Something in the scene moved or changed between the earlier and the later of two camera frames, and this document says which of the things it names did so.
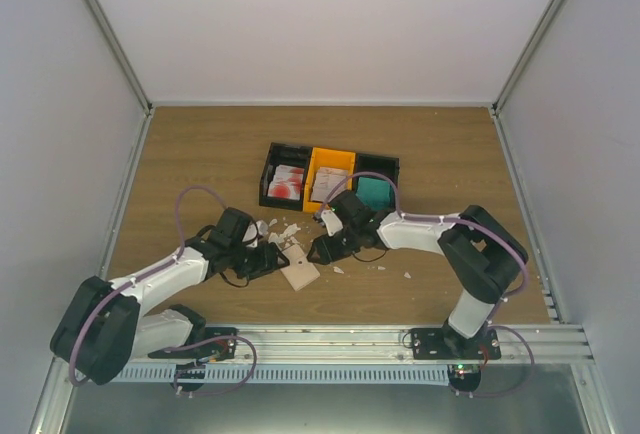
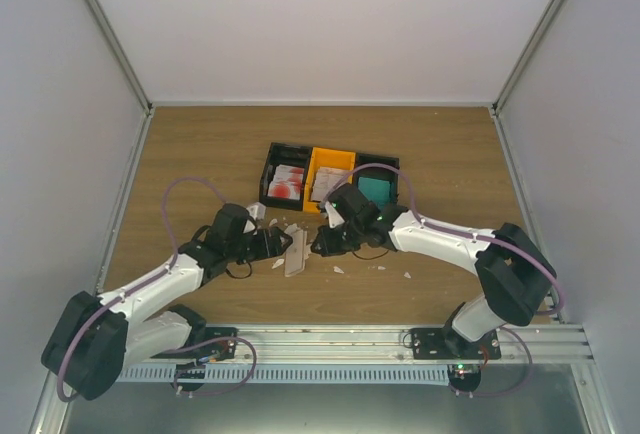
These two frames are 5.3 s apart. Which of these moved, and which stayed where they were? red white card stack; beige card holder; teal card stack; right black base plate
Moved: beige card holder
Stayed: teal card stack; red white card stack; right black base plate
